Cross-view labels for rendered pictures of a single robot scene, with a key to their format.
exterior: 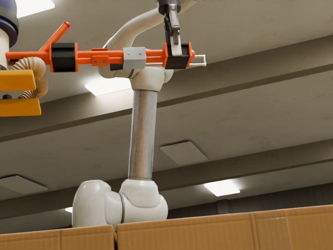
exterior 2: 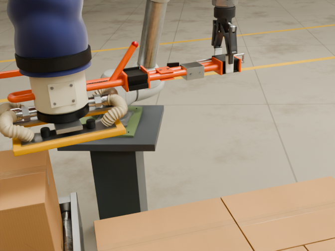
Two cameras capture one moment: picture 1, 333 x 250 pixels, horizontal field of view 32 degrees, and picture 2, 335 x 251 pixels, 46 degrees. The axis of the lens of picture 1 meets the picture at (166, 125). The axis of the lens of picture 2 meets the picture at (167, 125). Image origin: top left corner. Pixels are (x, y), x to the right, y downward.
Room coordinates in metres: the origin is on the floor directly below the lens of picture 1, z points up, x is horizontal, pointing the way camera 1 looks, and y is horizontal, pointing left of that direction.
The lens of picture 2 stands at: (0.28, 0.44, 1.68)
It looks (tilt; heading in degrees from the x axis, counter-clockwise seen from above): 26 degrees down; 349
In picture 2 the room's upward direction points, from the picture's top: 3 degrees counter-clockwise
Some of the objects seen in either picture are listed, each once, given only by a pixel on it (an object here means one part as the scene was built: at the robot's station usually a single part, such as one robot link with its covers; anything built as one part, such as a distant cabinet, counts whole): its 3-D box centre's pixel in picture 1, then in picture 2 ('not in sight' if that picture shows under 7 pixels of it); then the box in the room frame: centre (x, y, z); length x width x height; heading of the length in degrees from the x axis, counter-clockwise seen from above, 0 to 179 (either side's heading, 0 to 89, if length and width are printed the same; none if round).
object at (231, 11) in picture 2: (169, 12); (224, 19); (1.62, -0.05, 1.40); 0.08 x 0.07 x 0.09; 8
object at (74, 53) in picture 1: (63, 57); (134, 78); (1.56, 0.29, 1.24); 0.10 x 0.08 x 0.06; 9
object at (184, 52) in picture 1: (176, 54); (226, 64); (1.61, -0.05, 1.24); 0.08 x 0.07 x 0.05; 99
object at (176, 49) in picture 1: (176, 45); (229, 63); (1.58, -0.05, 1.25); 0.03 x 0.01 x 0.07; 98
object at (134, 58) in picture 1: (134, 58); (192, 70); (1.60, 0.08, 1.23); 0.07 x 0.07 x 0.04; 9
